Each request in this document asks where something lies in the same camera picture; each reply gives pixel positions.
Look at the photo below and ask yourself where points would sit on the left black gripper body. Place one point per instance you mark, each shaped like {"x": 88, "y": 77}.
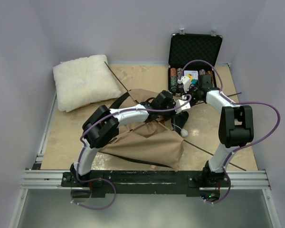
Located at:
{"x": 167, "y": 114}

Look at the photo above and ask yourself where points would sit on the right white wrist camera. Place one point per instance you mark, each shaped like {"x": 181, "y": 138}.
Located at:
{"x": 184, "y": 84}

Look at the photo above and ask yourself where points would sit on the tan fabric pet tent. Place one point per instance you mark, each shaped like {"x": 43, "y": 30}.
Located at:
{"x": 150, "y": 143}

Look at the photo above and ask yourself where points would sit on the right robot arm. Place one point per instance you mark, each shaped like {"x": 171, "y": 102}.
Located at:
{"x": 235, "y": 129}

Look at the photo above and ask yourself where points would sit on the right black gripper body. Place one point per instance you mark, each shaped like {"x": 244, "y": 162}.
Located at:
{"x": 194, "y": 94}

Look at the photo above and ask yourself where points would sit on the black poker chip case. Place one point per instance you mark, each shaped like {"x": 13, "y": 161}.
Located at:
{"x": 191, "y": 55}

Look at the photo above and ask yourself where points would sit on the white fluffy pillow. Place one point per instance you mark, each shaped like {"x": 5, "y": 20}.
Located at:
{"x": 84, "y": 81}

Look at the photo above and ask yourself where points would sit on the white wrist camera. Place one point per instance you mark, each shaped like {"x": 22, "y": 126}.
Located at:
{"x": 184, "y": 84}
{"x": 183, "y": 105}

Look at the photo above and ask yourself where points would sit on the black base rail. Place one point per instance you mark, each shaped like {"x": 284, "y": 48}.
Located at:
{"x": 102, "y": 183}

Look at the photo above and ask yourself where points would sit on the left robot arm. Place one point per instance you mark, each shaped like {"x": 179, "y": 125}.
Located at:
{"x": 103, "y": 125}

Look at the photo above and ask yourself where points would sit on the aluminium frame rail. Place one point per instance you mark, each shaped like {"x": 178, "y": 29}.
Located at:
{"x": 239, "y": 180}

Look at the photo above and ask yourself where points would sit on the white pompom toy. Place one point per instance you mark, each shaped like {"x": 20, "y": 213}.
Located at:
{"x": 182, "y": 132}

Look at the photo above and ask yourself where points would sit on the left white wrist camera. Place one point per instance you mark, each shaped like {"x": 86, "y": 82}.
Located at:
{"x": 183, "y": 105}

